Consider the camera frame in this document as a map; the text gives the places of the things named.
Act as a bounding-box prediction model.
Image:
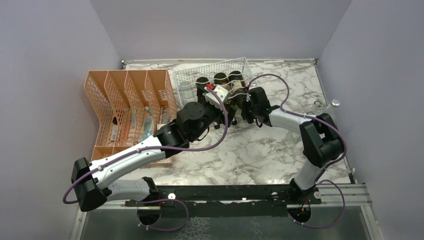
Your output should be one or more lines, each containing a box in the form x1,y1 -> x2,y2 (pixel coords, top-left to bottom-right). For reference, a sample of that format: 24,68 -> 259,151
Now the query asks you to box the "green wine bottle white label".
213,72 -> 232,92

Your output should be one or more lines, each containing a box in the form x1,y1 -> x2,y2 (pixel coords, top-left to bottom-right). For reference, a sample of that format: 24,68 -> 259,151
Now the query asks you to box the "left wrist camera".
204,84 -> 231,110

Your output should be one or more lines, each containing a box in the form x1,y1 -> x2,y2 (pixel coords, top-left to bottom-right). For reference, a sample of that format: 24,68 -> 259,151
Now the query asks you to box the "orange plastic file organizer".
84,69 -> 177,161

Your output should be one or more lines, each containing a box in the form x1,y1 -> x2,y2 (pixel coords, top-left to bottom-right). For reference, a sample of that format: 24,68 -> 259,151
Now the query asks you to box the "green wine bottle brown label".
195,76 -> 210,102

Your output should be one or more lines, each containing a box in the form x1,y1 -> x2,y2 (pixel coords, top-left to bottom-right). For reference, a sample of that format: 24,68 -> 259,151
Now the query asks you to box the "white wire wine rack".
173,57 -> 254,107

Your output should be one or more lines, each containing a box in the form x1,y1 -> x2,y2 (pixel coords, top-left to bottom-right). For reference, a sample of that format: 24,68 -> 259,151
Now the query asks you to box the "black mounting rail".
124,184 -> 322,218

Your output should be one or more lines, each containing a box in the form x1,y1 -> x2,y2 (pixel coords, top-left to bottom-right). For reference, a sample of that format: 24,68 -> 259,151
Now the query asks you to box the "clear bottle silver cap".
324,99 -> 341,114

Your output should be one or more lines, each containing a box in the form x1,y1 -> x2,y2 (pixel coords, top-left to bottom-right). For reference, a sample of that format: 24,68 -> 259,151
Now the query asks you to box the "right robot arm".
242,87 -> 347,204

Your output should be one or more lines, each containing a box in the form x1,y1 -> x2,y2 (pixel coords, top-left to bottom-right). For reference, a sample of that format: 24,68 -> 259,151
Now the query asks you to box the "dark green wine bottle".
227,70 -> 246,126

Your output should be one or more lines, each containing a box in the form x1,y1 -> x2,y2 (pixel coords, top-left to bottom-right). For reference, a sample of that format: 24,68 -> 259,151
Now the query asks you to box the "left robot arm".
62,100 -> 231,212

